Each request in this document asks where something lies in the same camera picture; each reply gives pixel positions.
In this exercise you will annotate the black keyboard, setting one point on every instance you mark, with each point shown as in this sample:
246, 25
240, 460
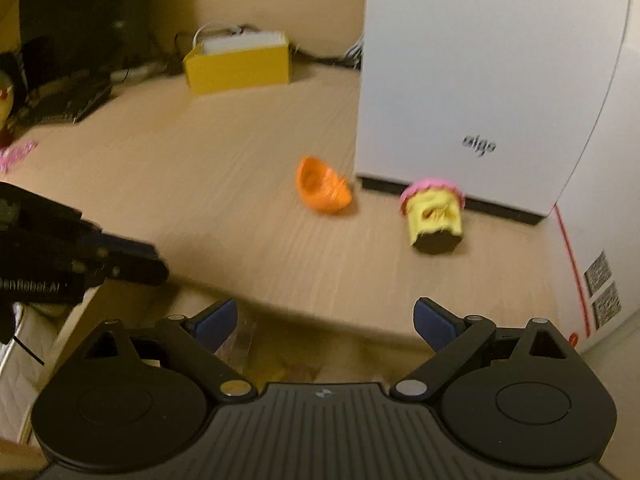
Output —
67, 97

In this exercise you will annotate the black monitor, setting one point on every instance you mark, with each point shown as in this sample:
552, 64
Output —
85, 15

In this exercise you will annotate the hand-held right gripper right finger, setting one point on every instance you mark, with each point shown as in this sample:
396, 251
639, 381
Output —
434, 327

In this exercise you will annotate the black and white code sticker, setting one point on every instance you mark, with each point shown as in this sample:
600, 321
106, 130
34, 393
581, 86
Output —
606, 306
598, 272

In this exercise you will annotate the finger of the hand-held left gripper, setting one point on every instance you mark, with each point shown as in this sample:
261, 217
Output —
135, 265

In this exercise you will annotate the orange toy cup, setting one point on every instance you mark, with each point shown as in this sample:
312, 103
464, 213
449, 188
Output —
322, 185

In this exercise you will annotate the pink plastic item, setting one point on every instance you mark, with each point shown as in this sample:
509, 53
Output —
17, 156

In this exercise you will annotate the white power strip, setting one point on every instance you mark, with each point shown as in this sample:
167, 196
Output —
137, 71

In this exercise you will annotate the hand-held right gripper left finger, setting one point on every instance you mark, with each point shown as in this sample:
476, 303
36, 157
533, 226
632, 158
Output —
217, 324

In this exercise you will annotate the yellow cardboard box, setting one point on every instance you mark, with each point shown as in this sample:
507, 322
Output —
237, 67

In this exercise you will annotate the yellow plush toy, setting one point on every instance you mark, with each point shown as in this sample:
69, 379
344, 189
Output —
5, 100

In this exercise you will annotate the yellow and pink toy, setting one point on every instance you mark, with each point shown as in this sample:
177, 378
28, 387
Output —
434, 217

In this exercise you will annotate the wooden drawer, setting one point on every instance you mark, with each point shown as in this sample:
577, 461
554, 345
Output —
350, 357

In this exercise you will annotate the clear plastic wrapper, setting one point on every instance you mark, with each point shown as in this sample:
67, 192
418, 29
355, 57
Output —
241, 341

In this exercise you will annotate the white computer case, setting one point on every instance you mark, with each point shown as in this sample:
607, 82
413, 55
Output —
480, 70

